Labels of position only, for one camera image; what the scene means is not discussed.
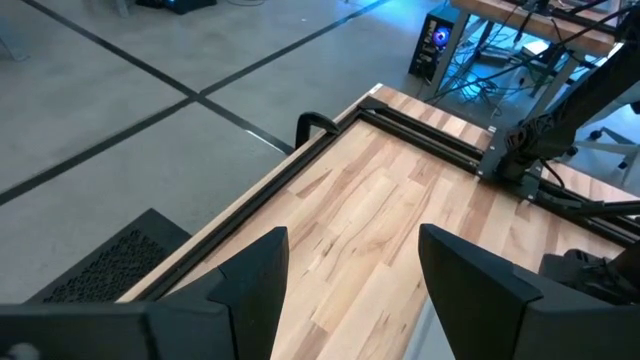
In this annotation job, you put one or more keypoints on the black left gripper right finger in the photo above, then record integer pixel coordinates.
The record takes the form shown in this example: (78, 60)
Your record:
(475, 300)

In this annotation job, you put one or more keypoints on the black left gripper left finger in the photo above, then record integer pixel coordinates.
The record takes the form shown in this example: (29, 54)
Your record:
(240, 310)

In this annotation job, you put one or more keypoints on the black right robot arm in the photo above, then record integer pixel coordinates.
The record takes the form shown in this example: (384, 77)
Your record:
(575, 115)

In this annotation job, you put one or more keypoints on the white paper sheet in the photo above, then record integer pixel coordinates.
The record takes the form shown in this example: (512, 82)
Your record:
(425, 335)

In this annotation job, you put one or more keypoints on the grey office chair base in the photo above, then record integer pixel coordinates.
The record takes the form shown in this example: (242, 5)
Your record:
(605, 145)

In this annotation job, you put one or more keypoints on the black perforated vent grille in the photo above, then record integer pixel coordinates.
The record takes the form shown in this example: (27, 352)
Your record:
(115, 260)

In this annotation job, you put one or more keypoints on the black curved clamp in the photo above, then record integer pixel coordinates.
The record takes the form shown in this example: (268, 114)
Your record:
(312, 120)

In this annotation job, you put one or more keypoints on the wooden workbench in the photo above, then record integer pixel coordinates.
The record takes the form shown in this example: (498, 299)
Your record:
(540, 22)

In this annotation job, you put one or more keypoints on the black computer tower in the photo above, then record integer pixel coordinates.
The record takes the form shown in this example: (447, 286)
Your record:
(432, 45)

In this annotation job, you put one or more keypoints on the black aluminium table frame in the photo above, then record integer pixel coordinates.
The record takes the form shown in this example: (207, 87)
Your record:
(425, 137)

